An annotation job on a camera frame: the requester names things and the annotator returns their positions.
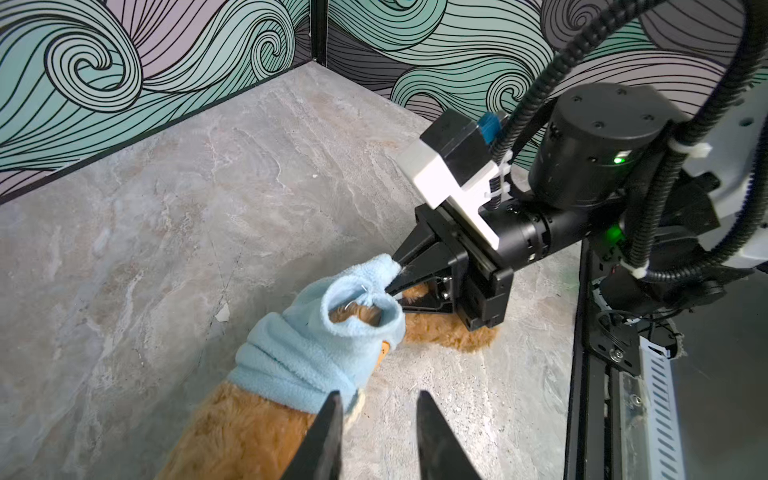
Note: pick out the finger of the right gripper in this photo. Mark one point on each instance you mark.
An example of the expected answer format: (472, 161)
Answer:
(422, 249)
(432, 291)

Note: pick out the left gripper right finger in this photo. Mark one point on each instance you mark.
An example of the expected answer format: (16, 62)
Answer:
(440, 454)

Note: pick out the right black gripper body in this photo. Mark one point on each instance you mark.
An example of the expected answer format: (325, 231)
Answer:
(528, 233)

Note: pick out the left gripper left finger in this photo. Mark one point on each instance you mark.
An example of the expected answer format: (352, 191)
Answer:
(319, 456)

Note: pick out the light blue fleece hoodie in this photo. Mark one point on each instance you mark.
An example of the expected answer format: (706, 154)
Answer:
(329, 339)

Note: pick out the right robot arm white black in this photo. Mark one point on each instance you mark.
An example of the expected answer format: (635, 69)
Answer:
(502, 193)

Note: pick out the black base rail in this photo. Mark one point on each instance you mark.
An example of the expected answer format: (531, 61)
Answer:
(607, 430)

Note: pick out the white slotted cable duct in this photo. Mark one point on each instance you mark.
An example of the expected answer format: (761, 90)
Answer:
(663, 433)

